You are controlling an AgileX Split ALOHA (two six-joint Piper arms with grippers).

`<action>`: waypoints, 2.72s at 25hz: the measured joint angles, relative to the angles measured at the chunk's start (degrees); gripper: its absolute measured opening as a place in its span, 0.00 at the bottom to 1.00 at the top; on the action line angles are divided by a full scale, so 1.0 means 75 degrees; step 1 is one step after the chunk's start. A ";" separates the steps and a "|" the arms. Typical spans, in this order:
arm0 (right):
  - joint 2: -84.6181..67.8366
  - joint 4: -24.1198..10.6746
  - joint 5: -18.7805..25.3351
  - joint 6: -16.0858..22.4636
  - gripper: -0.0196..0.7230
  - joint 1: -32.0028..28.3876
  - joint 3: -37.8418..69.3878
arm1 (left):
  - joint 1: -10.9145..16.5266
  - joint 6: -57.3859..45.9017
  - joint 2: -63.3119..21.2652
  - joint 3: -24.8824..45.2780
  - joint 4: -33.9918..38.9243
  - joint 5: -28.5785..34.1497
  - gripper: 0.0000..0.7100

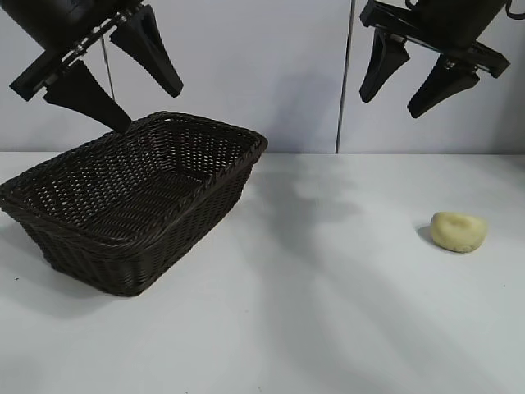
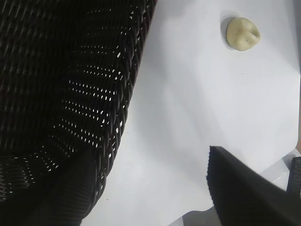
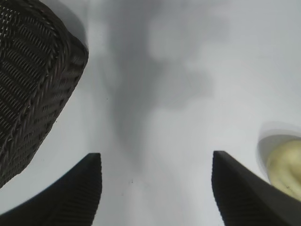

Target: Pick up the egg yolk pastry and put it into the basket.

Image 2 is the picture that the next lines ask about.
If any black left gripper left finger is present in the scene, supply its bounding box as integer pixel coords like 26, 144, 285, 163
21, 147, 97, 226

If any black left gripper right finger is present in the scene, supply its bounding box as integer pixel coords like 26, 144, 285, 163
206, 145, 301, 226

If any dark brown wicker basket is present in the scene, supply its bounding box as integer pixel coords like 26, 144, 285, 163
0, 0, 158, 226

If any yellow potato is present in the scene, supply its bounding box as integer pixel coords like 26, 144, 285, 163
226, 16, 261, 51

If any black ribbed block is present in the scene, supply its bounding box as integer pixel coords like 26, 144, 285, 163
286, 156, 301, 196

